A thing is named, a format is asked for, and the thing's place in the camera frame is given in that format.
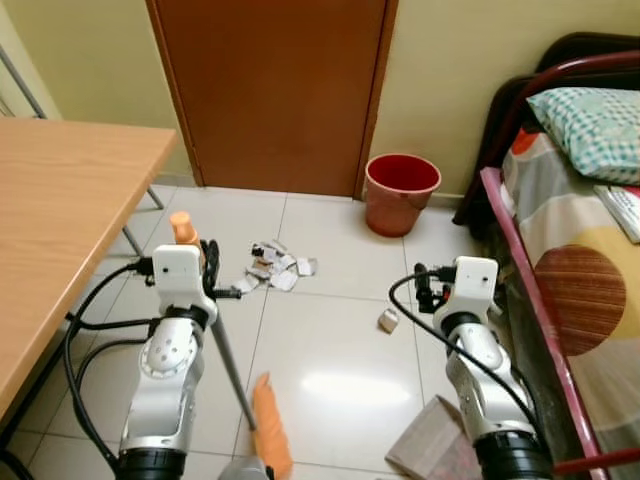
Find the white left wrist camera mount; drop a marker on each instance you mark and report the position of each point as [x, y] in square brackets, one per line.
[180, 275]

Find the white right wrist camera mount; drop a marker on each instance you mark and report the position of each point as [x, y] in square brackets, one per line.
[476, 283]

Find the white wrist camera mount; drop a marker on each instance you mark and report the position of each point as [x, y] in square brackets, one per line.
[180, 275]
[476, 283]

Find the red plastic bucket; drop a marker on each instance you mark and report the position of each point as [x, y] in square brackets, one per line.
[400, 200]

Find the teal checkered pillow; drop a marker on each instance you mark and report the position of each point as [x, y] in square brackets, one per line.
[595, 130]

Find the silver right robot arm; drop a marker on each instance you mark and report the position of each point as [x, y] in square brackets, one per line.
[480, 370]

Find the light wooden table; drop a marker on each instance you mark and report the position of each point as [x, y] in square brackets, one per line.
[60, 210]

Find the orange broom with metal pole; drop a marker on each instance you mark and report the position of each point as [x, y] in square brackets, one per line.
[270, 430]

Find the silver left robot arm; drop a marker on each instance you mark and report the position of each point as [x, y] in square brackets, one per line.
[165, 380]

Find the red and white magazine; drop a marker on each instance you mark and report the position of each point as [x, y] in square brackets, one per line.
[625, 210]

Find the grey metal rod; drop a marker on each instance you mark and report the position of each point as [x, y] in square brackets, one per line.
[22, 82]

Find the brown wooden door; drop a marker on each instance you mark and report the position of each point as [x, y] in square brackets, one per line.
[275, 90]

